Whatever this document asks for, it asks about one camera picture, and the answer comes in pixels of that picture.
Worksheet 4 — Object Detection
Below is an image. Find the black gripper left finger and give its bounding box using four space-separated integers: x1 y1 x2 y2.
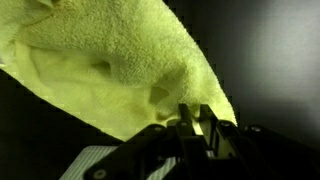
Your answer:
174 103 214 180

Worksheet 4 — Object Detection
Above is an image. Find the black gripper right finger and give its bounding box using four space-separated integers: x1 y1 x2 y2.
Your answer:
198 103 254 180

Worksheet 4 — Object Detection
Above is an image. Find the yellow microfibre cloth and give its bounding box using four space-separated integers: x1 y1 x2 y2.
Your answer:
0 0 238 143

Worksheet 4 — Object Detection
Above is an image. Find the white plastic box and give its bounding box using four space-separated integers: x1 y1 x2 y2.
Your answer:
59 144 178 180

